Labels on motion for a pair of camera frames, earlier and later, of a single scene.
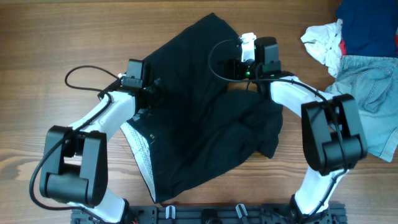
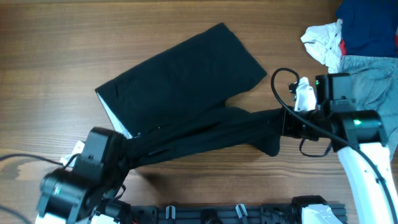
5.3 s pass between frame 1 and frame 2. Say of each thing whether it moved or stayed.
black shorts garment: moved
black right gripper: moved
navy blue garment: stayed
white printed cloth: stayed
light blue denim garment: stayed
